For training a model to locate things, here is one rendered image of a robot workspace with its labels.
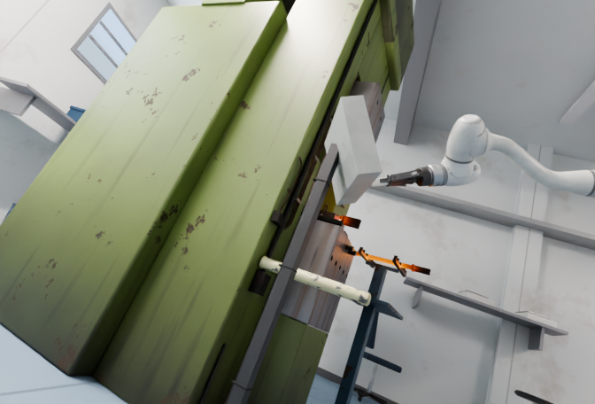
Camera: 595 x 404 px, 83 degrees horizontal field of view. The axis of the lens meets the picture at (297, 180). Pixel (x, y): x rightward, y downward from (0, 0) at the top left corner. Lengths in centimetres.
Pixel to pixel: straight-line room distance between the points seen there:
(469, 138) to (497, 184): 404
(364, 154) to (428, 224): 390
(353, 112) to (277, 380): 106
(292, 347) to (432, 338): 329
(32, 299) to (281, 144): 124
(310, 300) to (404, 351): 318
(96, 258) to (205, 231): 47
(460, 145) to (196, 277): 113
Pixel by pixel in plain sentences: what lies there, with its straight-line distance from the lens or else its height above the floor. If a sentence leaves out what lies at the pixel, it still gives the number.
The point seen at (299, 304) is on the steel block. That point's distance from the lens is 154.
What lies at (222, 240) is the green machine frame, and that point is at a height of 64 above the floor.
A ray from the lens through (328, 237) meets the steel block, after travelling 158.
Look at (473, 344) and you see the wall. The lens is 477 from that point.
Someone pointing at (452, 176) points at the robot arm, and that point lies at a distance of 145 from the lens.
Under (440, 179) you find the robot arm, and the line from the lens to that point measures 143.
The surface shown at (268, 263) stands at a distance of 137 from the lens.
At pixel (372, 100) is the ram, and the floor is 163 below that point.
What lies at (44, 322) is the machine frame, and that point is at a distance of 177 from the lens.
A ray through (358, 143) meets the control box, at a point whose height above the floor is 102.
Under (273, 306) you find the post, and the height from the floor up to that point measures 48.
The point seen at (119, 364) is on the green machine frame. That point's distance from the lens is 159.
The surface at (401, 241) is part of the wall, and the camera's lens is 481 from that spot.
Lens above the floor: 47
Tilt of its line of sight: 21 degrees up
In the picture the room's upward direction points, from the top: 23 degrees clockwise
